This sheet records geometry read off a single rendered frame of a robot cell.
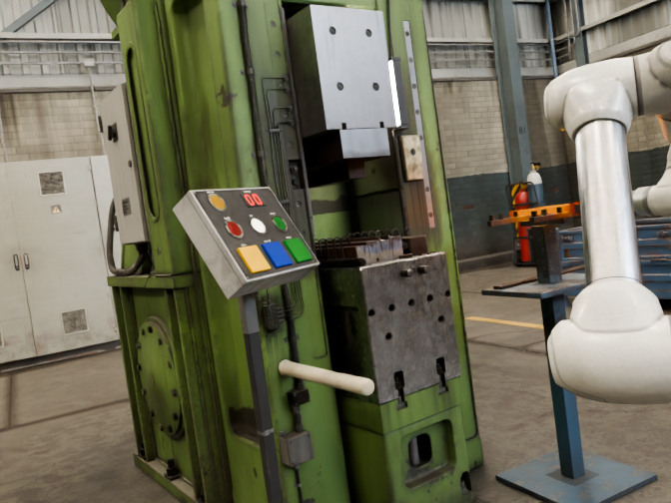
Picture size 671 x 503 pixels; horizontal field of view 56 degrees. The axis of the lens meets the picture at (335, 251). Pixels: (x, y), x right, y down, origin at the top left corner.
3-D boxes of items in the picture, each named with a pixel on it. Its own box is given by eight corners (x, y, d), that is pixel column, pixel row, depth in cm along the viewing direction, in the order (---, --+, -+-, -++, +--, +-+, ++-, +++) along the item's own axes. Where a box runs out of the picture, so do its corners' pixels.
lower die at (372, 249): (403, 257, 216) (400, 233, 216) (357, 266, 205) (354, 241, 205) (335, 259, 251) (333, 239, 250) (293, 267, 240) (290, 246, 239)
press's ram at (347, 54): (415, 126, 222) (401, 12, 219) (327, 130, 200) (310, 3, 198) (346, 147, 256) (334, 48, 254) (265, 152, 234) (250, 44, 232)
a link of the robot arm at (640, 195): (668, 214, 187) (650, 215, 193) (665, 184, 187) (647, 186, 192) (648, 218, 183) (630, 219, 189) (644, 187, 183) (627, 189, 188)
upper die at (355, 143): (390, 155, 214) (386, 127, 214) (343, 159, 203) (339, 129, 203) (323, 172, 249) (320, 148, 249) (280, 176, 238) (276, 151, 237)
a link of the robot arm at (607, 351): (685, 391, 101) (543, 392, 110) (684, 414, 114) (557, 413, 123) (637, 36, 134) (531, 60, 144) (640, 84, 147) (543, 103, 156)
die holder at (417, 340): (461, 375, 222) (445, 251, 220) (378, 405, 200) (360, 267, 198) (366, 358, 268) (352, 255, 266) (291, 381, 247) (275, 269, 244)
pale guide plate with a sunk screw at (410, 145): (424, 179, 239) (419, 134, 239) (407, 180, 234) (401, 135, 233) (421, 179, 241) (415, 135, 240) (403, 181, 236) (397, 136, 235)
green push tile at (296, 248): (313, 258, 176) (299, 237, 177) (298, 261, 169) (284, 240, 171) (309, 261, 177) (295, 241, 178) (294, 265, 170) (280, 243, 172)
